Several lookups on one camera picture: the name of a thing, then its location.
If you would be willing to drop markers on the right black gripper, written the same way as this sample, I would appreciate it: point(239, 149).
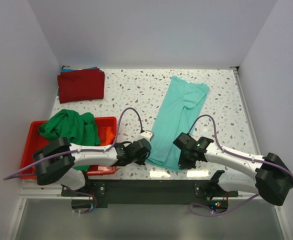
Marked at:
point(184, 155)

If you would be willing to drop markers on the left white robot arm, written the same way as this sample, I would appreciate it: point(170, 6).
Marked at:
point(56, 162)

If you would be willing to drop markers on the folded dark red t shirt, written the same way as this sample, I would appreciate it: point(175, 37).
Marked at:
point(81, 85)

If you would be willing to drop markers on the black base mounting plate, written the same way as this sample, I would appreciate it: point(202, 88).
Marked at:
point(153, 192)

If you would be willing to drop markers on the green t shirt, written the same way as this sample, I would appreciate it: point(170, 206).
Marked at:
point(79, 129)

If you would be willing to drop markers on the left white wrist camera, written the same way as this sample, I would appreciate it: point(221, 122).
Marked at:
point(147, 135)

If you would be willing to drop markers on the orange t shirt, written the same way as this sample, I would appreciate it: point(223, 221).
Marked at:
point(106, 135)

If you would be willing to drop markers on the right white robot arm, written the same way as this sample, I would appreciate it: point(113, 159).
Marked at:
point(266, 176)

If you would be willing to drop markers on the folded blue t shirt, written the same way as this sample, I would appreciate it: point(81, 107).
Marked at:
point(65, 70)

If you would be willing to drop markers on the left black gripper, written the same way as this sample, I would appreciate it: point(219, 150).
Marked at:
point(143, 155)

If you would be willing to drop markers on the teal t shirt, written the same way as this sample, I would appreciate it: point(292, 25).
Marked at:
point(182, 104)

